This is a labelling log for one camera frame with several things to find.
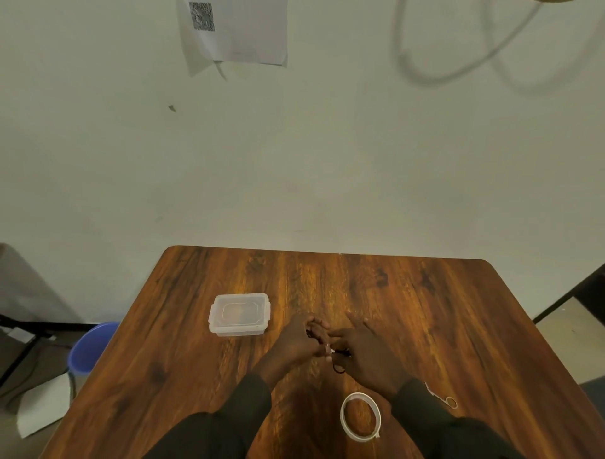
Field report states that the person's left hand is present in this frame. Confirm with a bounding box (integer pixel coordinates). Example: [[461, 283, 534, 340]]
[[270, 314, 331, 374]]

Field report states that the person's right hand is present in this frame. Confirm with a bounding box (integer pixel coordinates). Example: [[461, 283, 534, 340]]
[[327, 310, 413, 403]]

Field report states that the thin black cord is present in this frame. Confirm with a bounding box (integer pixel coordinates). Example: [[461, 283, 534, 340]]
[[306, 329, 352, 375]]

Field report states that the person's right forearm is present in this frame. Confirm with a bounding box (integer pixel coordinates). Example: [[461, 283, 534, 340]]
[[389, 377, 526, 459]]

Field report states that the person's left forearm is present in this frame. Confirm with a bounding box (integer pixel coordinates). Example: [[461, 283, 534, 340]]
[[142, 351, 284, 459]]

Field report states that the clear lidded plastic container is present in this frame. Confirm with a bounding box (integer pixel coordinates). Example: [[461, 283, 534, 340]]
[[208, 293, 271, 337]]

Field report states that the white tape roll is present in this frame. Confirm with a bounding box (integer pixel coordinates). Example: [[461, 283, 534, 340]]
[[339, 392, 382, 443]]

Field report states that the blue plastic bucket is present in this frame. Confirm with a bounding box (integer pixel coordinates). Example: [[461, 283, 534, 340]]
[[66, 322, 121, 406]]

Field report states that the dark wooden furniture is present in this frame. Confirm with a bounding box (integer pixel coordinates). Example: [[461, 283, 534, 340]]
[[533, 263, 605, 327]]

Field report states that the black stand leg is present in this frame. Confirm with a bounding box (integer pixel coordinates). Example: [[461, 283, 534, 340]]
[[0, 314, 97, 388]]

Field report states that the white paper sheet with code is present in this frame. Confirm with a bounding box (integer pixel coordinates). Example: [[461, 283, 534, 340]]
[[175, 0, 289, 78]]

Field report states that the small metal ring pin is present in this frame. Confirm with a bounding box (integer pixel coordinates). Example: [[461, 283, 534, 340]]
[[424, 381, 458, 410]]

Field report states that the grey hanging cable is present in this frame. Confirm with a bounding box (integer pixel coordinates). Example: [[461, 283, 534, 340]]
[[393, 0, 605, 95]]

